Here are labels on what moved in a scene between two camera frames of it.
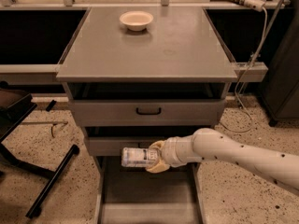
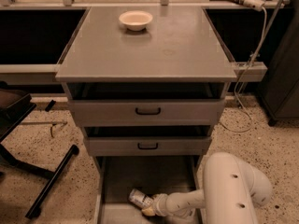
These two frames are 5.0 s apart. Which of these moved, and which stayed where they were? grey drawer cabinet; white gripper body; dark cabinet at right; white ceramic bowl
Moved: white gripper body
Stayed: dark cabinet at right; white ceramic bowl; grey drawer cabinet
